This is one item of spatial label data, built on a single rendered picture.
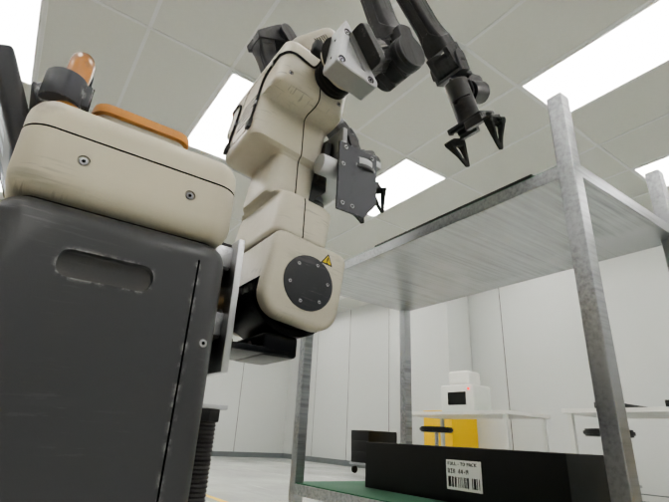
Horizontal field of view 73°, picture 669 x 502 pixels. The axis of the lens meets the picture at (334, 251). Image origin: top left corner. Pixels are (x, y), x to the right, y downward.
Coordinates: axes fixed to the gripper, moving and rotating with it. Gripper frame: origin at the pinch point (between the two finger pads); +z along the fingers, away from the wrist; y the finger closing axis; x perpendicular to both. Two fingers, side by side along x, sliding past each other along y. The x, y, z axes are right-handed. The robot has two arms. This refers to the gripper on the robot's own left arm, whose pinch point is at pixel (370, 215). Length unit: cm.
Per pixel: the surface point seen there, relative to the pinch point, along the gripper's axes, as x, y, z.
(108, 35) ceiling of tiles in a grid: -10, 192, -207
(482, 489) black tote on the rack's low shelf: 28, -31, 68
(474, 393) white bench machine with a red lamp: -306, 239, 164
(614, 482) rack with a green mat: 39, -64, 58
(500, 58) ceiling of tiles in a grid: -215, 38, -103
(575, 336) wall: -458, 185, 154
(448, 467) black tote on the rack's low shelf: 27, -22, 65
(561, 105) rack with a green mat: 10, -67, 1
